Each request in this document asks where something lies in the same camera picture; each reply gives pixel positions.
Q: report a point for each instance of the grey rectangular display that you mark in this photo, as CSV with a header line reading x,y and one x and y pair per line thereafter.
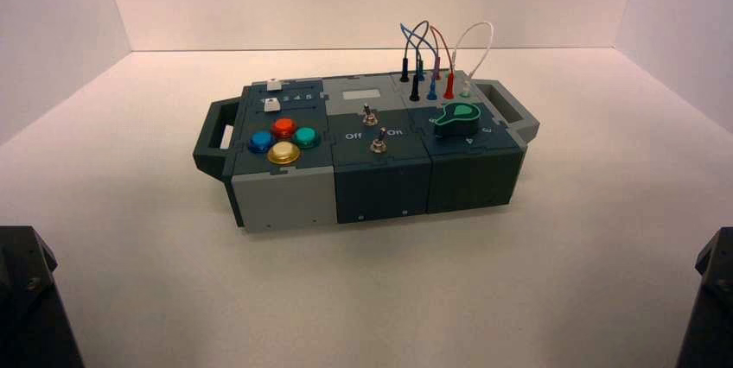
x,y
361,95

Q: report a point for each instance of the green-topped rotary knob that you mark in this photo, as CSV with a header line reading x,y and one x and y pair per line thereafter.
x,y
458,120

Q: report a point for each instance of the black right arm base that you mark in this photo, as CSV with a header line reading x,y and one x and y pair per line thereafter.
x,y
713,314

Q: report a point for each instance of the blue round push button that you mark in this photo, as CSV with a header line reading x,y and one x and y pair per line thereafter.
x,y
261,140

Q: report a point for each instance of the silver metal toggle switch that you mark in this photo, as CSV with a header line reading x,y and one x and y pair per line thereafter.
x,y
378,143
369,116

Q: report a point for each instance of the red round push button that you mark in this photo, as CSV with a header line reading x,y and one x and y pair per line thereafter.
x,y
284,127

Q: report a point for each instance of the white slider cap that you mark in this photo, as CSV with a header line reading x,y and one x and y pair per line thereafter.
x,y
274,85
270,105

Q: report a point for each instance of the green round push button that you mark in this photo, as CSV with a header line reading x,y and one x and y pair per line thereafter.
x,y
307,136

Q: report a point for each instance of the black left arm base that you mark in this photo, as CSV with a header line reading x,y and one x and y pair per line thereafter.
x,y
28,308

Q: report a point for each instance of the grey and teal task box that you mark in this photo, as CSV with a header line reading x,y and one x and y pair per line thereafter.
x,y
378,182

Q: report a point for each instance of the yellow round push button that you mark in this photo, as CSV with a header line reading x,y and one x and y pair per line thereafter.
x,y
283,152

